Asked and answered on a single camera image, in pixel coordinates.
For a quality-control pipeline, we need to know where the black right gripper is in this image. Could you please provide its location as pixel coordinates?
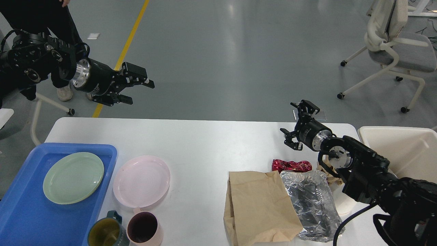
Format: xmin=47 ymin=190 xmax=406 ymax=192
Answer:
xmin=280 ymin=100 xmax=333 ymax=151

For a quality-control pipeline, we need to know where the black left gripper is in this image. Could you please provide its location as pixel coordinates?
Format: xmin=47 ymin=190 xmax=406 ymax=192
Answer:
xmin=72 ymin=58 xmax=155 ymax=107

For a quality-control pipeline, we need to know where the pink plate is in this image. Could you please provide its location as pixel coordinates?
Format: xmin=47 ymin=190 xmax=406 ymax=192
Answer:
xmin=113 ymin=155 xmax=171 ymax=208

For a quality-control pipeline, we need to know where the pink mug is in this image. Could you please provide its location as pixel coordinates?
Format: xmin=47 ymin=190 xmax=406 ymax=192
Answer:
xmin=126 ymin=207 xmax=164 ymax=246

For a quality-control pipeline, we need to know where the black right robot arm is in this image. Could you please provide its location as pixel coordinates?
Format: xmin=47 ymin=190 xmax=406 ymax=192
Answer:
xmin=281 ymin=100 xmax=437 ymax=246

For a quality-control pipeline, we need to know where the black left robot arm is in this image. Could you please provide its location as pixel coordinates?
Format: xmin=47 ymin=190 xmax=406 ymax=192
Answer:
xmin=0 ymin=29 xmax=155 ymax=106

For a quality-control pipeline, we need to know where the crushed red can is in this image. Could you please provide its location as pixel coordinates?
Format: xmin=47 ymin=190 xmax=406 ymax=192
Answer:
xmin=271 ymin=159 xmax=312 ymax=173

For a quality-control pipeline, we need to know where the crumpled brown paper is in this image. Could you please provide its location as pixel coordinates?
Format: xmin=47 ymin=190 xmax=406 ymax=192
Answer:
xmin=317 ymin=161 xmax=344 ymax=186

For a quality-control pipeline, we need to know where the crumpled aluminium foil tray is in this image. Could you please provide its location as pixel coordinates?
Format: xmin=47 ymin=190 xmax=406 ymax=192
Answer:
xmin=280 ymin=170 xmax=342 ymax=243

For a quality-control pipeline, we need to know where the white paper cup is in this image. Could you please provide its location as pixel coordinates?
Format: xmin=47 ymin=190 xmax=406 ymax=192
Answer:
xmin=329 ymin=183 xmax=357 ymax=216

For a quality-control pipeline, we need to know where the brown paper bag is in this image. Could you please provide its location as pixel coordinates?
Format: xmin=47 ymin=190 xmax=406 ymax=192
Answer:
xmin=223 ymin=170 xmax=303 ymax=246

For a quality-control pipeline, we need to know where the grey chair at left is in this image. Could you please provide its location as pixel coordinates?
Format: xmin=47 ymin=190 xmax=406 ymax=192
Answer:
xmin=0 ymin=92 xmax=75 ymax=146

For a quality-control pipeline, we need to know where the light green plate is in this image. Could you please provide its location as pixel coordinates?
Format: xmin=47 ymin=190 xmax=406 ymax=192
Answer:
xmin=43 ymin=152 xmax=104 ymax=205

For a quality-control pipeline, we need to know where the person in black trousers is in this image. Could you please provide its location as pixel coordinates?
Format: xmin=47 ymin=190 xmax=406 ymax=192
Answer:
xmin=1 ymin=0 xmax=83 ymax=101

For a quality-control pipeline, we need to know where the white table at left edge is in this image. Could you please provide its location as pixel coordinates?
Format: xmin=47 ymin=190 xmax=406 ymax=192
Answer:
xmin=0 ymin=108 xmax=14 ymax=129

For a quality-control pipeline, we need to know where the white plastic bin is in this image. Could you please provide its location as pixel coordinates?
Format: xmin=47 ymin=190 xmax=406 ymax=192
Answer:
xmin=358 ymin=126 xmax=437 ymax=183

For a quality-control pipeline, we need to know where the white grey office chair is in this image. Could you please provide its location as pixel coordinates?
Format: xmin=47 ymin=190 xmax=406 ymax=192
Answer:
xmin=337 ymin=0 xmax=436 ymax=113

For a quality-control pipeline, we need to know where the blue plastic tray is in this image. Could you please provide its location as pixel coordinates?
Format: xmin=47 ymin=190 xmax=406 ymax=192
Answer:
xmin=0 ymin=143 xmax=117 ymax=246

